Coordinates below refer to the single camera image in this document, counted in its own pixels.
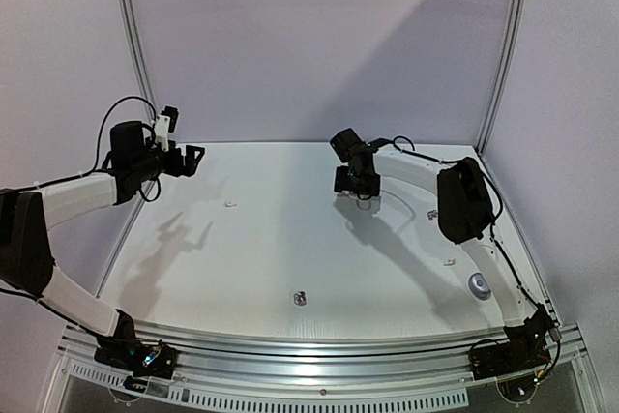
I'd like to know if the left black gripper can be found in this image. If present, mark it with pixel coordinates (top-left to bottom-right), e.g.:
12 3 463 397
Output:
133 140 205 182

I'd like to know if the white earbud charging case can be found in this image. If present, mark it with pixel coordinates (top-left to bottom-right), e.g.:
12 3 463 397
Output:
353 195 381 214

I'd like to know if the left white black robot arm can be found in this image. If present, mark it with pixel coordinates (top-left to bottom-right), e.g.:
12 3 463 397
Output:
1 115 206 369

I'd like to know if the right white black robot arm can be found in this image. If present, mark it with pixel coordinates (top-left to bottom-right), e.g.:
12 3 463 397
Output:
329 128 561 370

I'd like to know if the grey oval puck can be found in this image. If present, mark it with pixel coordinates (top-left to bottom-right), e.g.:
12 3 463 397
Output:
468 273 492 301

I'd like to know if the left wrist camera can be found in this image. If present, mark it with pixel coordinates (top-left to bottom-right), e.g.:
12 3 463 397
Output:
153 106 179 152

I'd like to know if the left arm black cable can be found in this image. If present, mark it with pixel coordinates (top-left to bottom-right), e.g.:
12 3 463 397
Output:
96 96 163 204

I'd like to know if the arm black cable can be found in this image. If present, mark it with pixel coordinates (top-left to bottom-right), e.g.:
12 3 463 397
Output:
391 135 552 317
96 96 163 204

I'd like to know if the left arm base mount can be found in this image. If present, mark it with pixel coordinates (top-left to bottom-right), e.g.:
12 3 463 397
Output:
94 338 178 380

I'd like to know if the aluminium front rail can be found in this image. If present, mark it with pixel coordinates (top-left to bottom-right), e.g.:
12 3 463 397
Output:
56 320 589 388

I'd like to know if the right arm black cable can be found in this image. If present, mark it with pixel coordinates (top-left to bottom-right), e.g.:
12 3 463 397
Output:
391 135 552 317

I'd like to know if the left aluminium frame post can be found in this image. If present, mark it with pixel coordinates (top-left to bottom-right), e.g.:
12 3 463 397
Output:
118 0 158 109

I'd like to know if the aluminium frame post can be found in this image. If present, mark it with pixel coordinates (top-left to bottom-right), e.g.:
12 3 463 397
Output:
118 0 158 109
475 0 525 156

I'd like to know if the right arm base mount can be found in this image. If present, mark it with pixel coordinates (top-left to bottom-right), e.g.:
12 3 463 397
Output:
468 319 561 380

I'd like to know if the white slotted cable duct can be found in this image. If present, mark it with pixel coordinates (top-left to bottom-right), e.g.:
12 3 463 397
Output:
57 361 471 412

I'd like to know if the right aluminium frame post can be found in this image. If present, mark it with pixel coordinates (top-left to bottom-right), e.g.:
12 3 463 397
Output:
475 0 525 156

